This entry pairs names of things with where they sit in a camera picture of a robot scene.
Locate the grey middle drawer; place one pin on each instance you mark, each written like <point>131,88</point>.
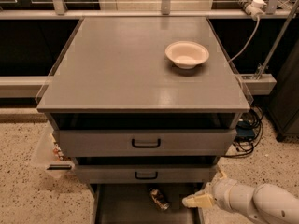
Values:
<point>124,174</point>

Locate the grey bottom drawer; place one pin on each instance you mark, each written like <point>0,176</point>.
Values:
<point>131,204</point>

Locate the clear plastic side bin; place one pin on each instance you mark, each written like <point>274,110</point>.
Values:
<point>48,157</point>

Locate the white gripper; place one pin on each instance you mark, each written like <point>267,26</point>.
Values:
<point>224,192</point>

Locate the orange soda can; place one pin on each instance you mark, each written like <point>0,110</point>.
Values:
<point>159,199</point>

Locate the grey drawer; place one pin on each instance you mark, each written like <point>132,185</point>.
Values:
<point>124,174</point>
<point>146,143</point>
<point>131,204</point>

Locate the metal diagonal rod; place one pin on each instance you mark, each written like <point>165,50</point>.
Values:
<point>258,74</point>

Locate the dark grey cabinet right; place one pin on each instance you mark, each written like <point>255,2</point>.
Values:
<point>283,107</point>

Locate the grey top drawer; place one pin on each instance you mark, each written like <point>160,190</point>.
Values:
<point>146,143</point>

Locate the grey drawer cabinet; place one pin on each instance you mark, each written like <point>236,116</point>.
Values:
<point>115,76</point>

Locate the white power strip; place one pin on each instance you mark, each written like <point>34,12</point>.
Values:
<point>254,8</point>

